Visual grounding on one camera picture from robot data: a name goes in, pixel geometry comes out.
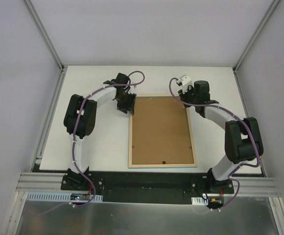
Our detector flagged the blue wooden picture frame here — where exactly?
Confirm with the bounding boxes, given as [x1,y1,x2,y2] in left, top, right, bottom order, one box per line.
[128,95,198,168]

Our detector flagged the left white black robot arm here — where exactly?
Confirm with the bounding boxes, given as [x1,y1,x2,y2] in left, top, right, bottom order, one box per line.
[61,73,137,190]

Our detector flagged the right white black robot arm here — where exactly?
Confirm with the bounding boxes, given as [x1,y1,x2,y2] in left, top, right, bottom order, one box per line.
[176,76,263,193]

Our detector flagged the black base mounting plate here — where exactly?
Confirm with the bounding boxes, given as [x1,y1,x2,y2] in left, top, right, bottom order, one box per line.
[61,171,234,205]

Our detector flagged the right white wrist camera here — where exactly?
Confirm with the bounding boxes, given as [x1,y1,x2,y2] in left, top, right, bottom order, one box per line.
[176,74,192,94]

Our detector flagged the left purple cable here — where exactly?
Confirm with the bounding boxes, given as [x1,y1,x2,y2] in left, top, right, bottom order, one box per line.
[29,70,146,216]

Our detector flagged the purple cable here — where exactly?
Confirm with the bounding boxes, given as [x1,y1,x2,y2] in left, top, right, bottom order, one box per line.
[168,77,261,214]
[29,70,146,216]

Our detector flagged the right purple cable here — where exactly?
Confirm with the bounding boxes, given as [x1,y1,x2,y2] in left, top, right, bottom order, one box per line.
[168,77,261,214]

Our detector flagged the right white slotted cable duct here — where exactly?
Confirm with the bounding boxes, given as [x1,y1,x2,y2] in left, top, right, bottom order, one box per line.
[191,197,209,206]

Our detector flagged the white slotted cable duct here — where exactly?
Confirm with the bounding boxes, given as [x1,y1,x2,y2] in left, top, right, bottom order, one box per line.
[191,197,209,206]
[26,192,93,203]

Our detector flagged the aluminium front rail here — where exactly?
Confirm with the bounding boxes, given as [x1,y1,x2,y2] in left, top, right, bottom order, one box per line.
[16,172,281,197]

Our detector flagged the right aluminium corner post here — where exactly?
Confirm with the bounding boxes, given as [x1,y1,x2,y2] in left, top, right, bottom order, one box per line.
[233,0,282,74]

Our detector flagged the aluminium corner post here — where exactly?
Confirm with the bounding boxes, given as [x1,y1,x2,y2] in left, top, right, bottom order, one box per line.
[23,0,64,71]
[233,0,282,74]

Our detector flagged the left white slotted cable duct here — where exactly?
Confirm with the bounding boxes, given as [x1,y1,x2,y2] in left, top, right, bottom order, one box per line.
[26,192,93,203]

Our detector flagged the left aluminium corner post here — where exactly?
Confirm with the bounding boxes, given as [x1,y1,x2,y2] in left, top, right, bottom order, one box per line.
[23,0,64,71]

